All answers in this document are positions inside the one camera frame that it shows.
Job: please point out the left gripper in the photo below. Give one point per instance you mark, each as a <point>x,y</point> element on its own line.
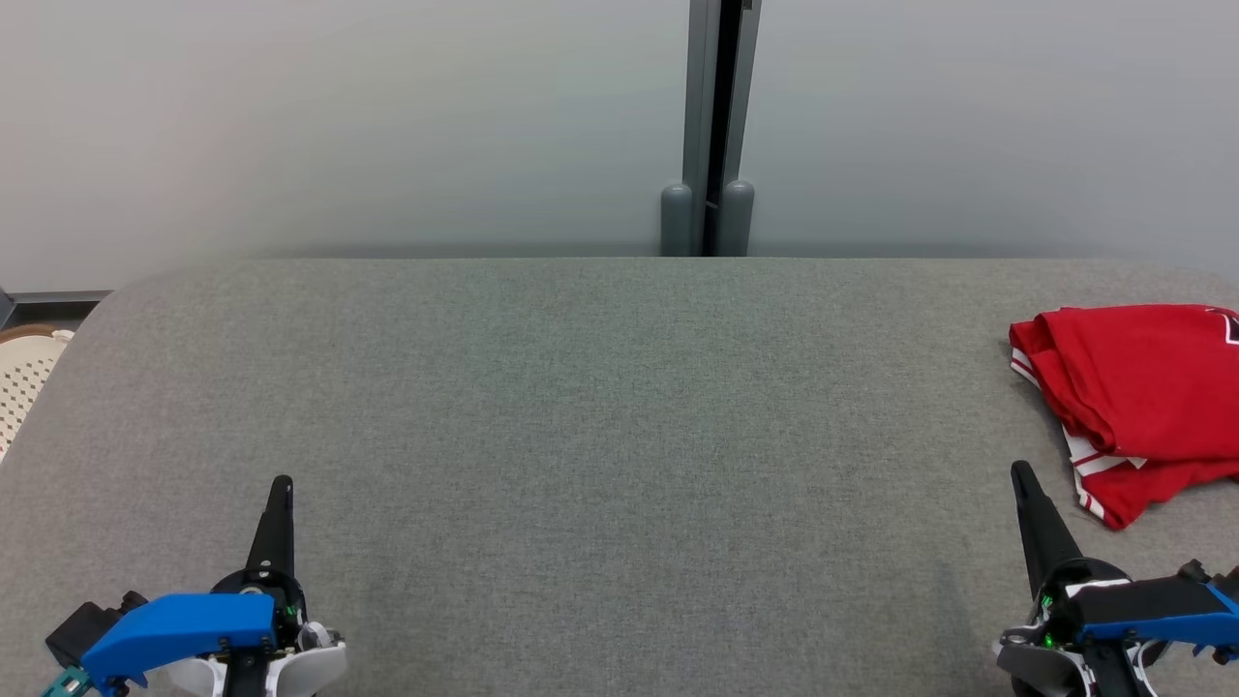
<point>290,663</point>

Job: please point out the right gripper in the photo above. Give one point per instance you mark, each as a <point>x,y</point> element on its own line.
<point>1055,663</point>

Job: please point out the red white-sleeved shirt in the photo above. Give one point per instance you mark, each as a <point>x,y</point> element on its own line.
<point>1142,378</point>
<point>1133,494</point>

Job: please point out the cream woven laundry basket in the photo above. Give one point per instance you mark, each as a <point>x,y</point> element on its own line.
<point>24,382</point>

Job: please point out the blue left camera mount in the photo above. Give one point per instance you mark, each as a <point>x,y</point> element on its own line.
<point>184,624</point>

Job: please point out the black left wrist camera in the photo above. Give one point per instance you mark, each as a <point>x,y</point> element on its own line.
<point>82,624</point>

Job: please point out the grey cylindrical post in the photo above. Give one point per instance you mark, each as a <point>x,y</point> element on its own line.
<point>738,221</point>
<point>677,221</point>

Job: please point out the grey vertical partition frame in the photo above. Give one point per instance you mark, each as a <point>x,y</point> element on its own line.
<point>699,97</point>

